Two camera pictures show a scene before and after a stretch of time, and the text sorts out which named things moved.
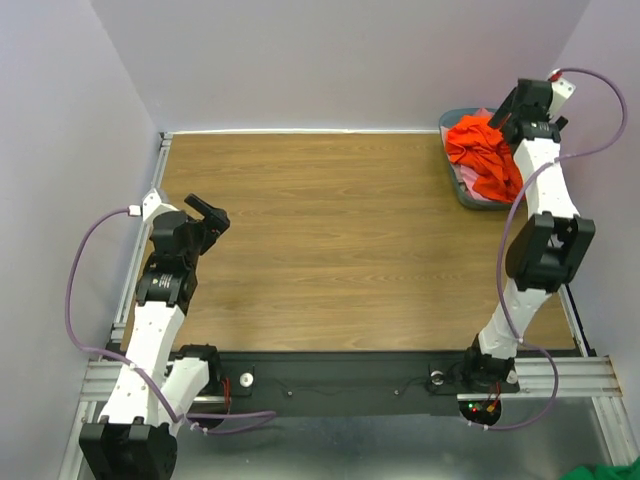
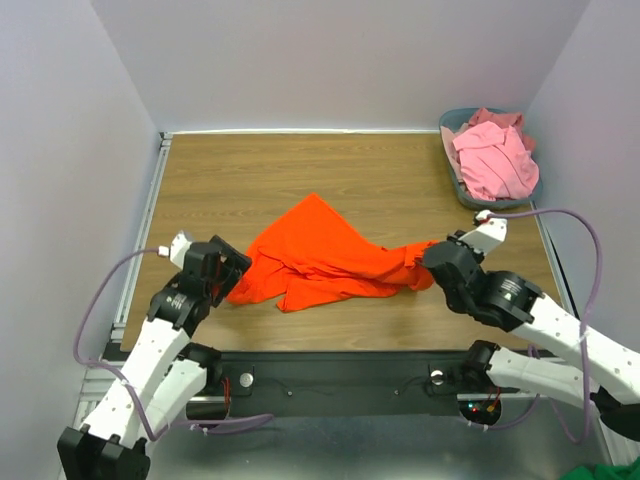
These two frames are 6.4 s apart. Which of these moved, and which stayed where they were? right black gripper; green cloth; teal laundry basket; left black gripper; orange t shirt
Moved: orange t shirt; left black gripper; right black gripper
Stayed: green cloth; teal laundry basket
